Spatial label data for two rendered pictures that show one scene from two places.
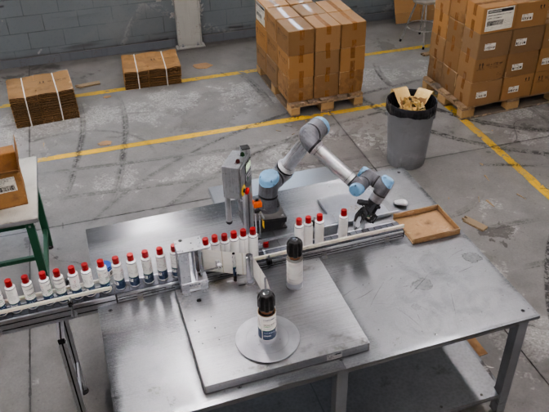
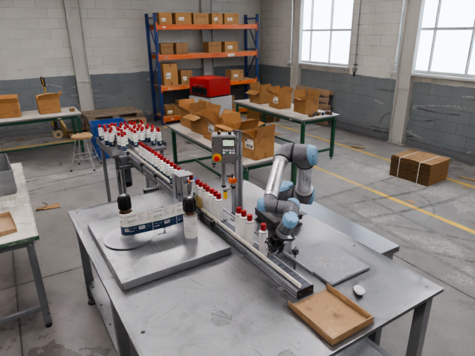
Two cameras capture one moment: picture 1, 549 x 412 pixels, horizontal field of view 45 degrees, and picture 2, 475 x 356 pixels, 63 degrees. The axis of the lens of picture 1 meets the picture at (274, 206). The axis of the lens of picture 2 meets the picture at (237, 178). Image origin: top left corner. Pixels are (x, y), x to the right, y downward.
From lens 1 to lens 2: 3.44 m
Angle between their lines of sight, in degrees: 67
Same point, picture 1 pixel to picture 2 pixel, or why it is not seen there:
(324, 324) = (145, 258)
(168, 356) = not seen: hidden behind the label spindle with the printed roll
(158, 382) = (101, 215)
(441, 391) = not seen: outside the picture
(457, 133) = not seen: outside the picture
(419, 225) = (327, 309)
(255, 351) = (115, 233)
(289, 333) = (131, 244)
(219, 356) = (113, 224)
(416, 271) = (240, 312)
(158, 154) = (424, 222)
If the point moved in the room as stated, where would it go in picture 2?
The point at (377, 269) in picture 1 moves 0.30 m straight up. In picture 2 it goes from (235, 286) to (235, 236)
